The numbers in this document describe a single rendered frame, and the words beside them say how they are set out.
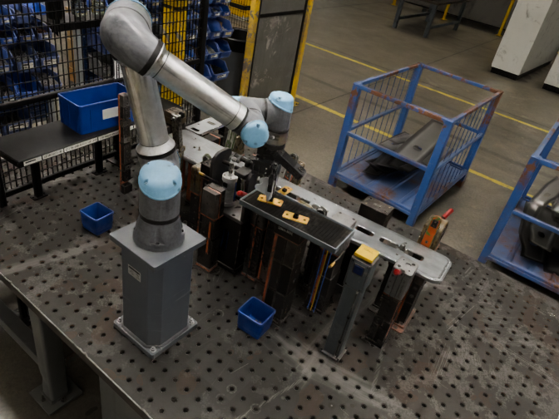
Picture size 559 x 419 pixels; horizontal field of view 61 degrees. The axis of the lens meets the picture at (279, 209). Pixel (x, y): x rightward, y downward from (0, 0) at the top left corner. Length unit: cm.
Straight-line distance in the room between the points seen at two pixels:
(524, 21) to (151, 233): 849
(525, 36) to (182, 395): 856
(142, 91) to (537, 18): 839
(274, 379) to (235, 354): 16
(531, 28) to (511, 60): 57
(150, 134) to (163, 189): 18
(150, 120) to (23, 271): 89
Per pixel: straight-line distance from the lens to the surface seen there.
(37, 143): 216
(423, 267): 179
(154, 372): 164
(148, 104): 138
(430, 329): 202
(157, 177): 134
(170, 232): 141
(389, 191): 396
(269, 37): 497
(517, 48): 942
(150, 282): 147
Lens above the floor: 202
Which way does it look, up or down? 33 degrees down
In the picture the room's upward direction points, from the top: 11 degrees clockwise
